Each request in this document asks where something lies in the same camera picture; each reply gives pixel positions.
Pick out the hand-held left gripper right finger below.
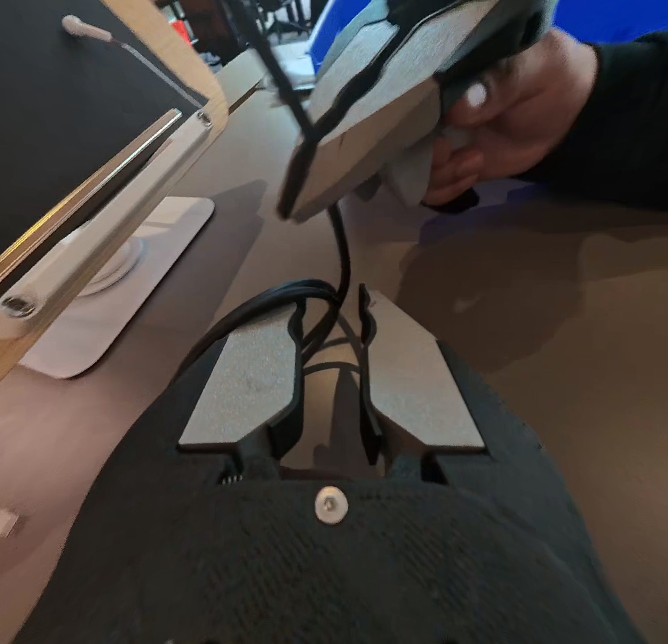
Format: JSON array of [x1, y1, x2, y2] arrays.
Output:
[[357, 283, 487, 466]]

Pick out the person's right forearm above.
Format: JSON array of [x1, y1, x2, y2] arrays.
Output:
[[517, 31, 668, 212]]

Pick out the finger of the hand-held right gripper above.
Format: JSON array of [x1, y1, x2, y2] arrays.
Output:
[[304, 21, 401, 131], [279, 0, 502, 223]]

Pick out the person's right hand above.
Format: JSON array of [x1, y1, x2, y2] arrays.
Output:
[[420, 29, 599, 209]]

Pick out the black board book stand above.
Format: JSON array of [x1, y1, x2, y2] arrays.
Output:
[[0, 0, 229, 381]]

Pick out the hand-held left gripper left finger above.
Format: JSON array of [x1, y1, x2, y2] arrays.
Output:
[[178, 302, 304, 459]]

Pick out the blue plastic bin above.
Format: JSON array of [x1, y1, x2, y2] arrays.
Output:
[[308, 0, 668, 76]]

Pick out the black cable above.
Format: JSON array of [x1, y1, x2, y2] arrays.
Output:
[[180, 0, 366, 389]]

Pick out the white stand base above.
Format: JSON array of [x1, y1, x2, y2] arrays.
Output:
[[18, 196, 216, 380]]

